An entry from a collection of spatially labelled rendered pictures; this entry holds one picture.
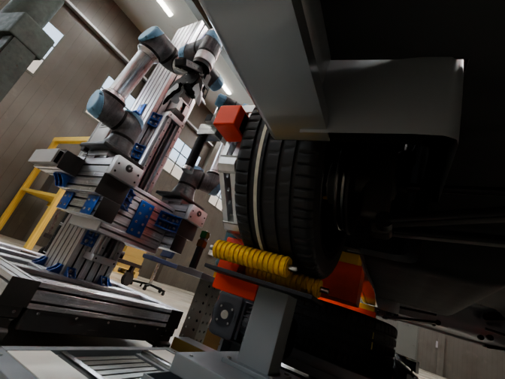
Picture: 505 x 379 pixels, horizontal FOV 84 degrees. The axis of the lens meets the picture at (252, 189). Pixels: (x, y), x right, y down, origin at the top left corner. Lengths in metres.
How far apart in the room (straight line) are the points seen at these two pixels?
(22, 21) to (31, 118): 4.44
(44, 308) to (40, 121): 7.17
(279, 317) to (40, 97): 7.93
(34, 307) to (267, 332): 0.82
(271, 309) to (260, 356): 0.12
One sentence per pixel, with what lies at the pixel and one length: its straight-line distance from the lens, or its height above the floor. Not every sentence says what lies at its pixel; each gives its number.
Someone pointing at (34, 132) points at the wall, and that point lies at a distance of 8.22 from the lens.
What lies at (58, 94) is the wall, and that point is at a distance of 8.52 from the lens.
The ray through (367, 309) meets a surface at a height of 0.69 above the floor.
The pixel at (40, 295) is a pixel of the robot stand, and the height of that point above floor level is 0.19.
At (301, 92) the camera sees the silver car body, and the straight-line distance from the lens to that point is 0.52.
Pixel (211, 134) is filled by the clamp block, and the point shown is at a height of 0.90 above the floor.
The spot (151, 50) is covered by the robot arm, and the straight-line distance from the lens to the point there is 1.57.
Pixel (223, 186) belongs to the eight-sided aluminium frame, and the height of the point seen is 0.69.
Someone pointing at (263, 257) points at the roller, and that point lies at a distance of 0.81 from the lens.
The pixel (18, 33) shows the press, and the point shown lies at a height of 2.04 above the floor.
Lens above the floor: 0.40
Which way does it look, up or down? 21 degrees up
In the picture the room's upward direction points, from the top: 19 degrees clockwise
